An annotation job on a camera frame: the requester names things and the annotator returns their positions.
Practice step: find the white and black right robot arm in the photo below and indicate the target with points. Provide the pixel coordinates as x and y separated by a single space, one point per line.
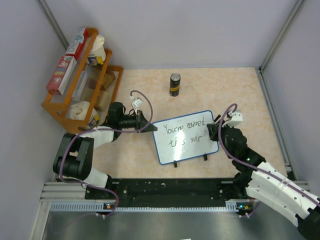
258 179

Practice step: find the orange wooden shelf rack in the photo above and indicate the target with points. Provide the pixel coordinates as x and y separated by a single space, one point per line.
58 106

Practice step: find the red and white wrap box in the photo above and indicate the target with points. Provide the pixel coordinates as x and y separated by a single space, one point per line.
77 43

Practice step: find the white bag lower shelf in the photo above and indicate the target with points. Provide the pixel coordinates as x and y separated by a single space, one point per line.
79 110

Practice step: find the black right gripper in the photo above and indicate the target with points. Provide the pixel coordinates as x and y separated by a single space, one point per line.
214 130

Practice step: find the brown wrapped soap block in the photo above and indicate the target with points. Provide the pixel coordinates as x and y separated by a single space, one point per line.
109 78

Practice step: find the white bag with cartoon label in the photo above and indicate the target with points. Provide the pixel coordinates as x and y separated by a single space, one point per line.
97 54

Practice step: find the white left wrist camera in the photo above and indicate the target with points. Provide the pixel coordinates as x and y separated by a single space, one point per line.
136 102

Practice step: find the black capped whiteboard marker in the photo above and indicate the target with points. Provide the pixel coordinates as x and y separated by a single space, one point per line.
212 128

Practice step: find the blue framed whiteboard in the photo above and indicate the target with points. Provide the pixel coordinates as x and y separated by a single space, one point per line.
184 137

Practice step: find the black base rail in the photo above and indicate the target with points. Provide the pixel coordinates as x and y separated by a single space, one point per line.
175 192

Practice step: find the clear plastic sheet pack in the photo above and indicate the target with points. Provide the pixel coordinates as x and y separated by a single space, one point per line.
87 80

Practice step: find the red and white foil box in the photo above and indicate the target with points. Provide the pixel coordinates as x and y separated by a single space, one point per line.
61 75

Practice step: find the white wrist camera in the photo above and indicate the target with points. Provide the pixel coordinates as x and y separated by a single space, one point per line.
234 118
136 102

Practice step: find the black Schweppes can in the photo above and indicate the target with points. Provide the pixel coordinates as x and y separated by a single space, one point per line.
175 80

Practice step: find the tan wrapped soap block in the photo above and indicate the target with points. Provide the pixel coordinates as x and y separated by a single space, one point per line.
102 100

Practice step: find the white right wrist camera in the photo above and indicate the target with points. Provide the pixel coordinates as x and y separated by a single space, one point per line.
234 118

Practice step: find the grey slotted cable duct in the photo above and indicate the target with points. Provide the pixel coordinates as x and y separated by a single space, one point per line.
102 207

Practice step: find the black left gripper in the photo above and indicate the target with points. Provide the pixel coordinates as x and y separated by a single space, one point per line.
141 121

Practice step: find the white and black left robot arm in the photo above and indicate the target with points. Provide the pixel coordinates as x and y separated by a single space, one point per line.
74 158

